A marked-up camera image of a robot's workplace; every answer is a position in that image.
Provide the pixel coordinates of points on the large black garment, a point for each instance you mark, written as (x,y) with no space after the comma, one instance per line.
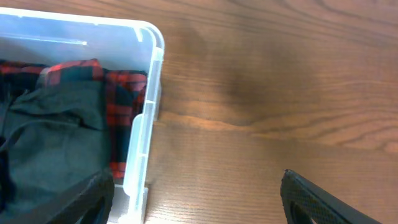
(52,137)

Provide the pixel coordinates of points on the red plaid flannel shirt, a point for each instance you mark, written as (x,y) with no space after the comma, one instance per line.
(125,92)

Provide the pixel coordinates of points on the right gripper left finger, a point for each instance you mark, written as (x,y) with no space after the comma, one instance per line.
(88,201)

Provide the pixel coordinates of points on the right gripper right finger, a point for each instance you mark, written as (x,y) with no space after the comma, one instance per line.
(306,203)

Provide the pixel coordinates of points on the clear plastic storage bin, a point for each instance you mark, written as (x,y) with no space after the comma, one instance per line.
(119,44)

